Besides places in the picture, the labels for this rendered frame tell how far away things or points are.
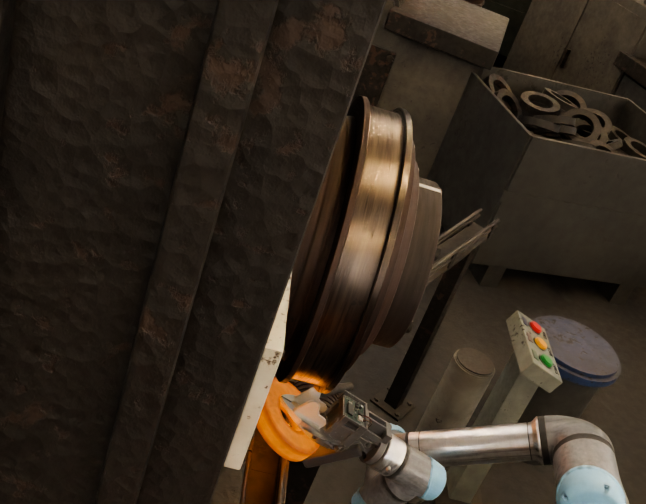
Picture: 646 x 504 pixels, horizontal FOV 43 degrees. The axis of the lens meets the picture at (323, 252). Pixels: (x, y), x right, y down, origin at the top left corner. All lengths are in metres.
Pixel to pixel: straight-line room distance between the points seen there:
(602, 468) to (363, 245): 0.71
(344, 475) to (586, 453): 1.08
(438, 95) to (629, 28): 1.58
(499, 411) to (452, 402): 0.16
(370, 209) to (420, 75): 2.88
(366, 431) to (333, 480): 1.00
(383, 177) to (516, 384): 1.32
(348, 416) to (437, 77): 2.66
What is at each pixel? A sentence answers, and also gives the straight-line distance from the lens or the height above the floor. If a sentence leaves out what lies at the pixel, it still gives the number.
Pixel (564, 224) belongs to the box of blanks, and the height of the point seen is 0.38.
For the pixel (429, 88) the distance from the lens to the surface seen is 3.98.
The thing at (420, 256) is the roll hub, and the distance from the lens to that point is 1.21.
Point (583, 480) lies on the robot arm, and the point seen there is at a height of 0.84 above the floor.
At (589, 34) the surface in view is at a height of 0.81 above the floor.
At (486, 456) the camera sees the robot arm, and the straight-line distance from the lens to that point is 1.74.
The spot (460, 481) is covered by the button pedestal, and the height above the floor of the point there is 0.09.
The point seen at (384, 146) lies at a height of 1.33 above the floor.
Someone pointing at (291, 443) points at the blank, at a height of 0.75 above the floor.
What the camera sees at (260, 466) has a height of 0.66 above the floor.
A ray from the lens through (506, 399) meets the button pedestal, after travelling 2.40.
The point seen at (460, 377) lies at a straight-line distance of 2.28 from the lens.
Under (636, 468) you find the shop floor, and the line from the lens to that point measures 3.24.
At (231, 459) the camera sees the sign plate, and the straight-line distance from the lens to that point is 0.97.
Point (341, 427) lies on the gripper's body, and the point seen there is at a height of 0.77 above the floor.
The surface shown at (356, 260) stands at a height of 1.21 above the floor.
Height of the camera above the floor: 1.76
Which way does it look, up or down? 30 degrees down
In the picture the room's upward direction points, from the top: 20 degrees clockwise
